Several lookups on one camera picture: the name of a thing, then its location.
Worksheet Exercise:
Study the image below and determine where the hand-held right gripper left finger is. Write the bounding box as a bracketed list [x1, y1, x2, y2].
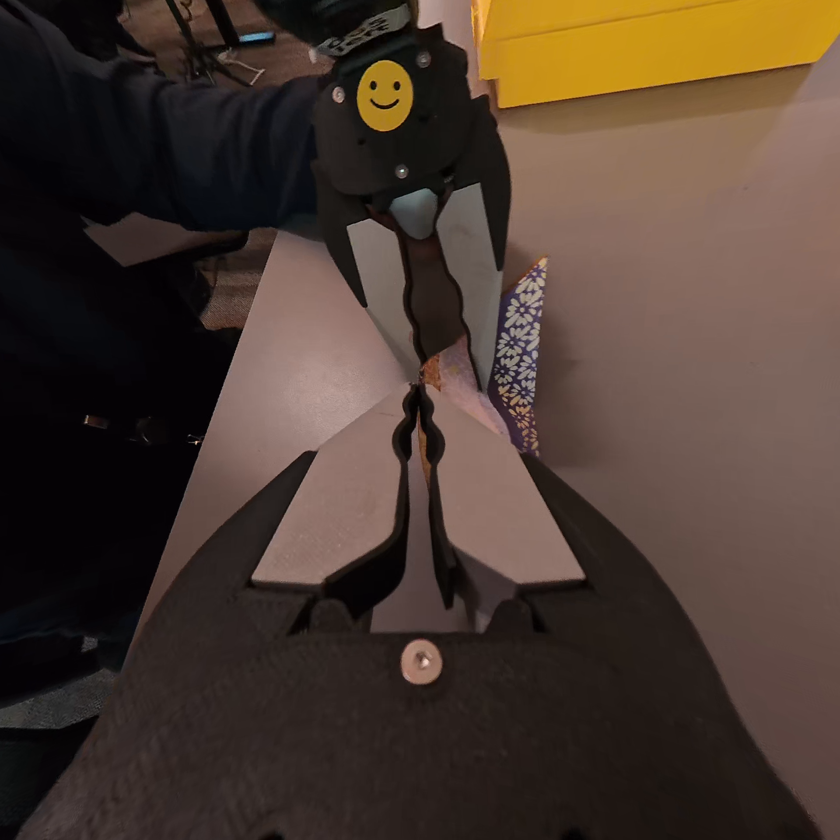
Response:
[251, 382, 421, 621]

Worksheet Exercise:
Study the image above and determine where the person's torso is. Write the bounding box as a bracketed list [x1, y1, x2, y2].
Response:
[0, 210, 247, 697]

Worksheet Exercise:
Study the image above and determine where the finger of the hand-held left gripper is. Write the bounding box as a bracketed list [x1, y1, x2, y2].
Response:
[430, 182, 504, 396]
[345, 218, 429, 370]

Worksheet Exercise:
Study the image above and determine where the black tripod stand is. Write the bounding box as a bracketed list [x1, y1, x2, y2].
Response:
[161, 0, 265, 89]

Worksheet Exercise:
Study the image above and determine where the person's left forearm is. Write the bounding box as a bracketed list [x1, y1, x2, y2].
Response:
[0, 7, 329, 232]

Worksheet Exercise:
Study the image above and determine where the yellow box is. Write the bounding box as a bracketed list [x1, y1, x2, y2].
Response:
[471, 0, 840, 110]

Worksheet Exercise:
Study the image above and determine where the white paper sheet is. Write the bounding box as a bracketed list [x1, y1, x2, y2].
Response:
[81, 211, 245, 267]

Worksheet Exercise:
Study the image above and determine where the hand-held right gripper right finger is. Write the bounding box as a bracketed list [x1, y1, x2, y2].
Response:
[417, 384, 587, 626]

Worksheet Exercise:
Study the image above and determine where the blue floral origami paper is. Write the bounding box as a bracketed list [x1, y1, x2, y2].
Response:
[417, 256, 550, 490]

